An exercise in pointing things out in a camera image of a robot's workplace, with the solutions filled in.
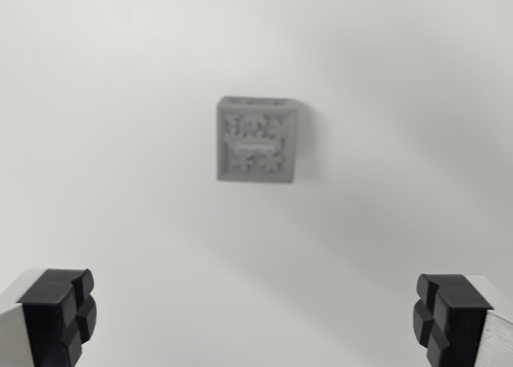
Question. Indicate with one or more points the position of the silver black-tipped gripper left finger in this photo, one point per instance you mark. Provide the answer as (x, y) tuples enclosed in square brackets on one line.
[(48, 319)]

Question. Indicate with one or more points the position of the grey embossed cube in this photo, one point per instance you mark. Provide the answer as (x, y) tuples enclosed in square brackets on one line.
[(256, 142)]

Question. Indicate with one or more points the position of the silver black-tipped gripper right finger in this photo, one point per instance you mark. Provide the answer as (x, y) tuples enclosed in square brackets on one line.
[(461, 323)]

